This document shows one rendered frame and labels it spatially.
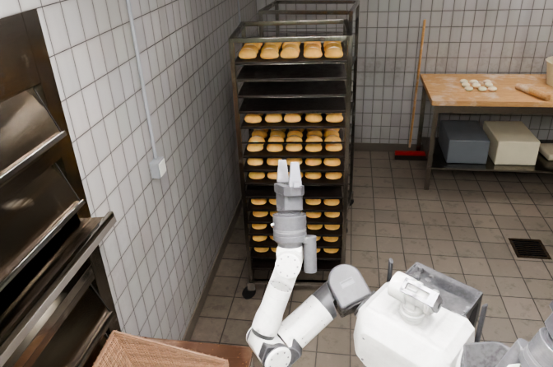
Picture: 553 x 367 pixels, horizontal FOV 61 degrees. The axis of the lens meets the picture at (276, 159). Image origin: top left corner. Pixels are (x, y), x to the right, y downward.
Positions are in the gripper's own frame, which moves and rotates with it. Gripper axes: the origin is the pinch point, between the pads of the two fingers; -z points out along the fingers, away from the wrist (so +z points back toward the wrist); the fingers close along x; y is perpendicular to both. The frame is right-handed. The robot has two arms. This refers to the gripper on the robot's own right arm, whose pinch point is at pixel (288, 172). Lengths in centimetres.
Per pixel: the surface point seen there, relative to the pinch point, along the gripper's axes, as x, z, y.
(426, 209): -241, 61, -201
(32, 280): -33, 31, 69
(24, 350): -37, 53, 73
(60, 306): -53, 47, 65
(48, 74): -47, -31, 64
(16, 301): -26, 34, 72
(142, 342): -77, 74, 40
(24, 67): -37, -31, 69
